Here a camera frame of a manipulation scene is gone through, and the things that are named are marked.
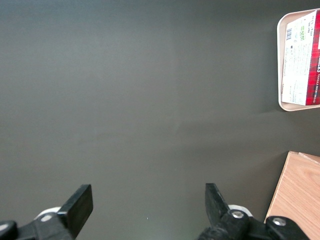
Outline cream plastic tray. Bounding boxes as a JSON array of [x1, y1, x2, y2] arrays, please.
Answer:
[[276, 8, 320, 112]]

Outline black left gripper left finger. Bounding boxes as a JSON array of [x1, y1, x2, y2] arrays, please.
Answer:
[[0, 184, 94, 240]]

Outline red tartan shortbread box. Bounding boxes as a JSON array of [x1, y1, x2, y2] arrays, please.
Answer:
[[281, 9, 320, 106]]

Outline wooden two-drawer cabinet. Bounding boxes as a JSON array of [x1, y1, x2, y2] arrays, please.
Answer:
[[264, 150, 320, 240]]

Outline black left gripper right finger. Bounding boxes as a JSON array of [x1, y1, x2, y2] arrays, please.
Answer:
[[197, 183, 311, 240]]

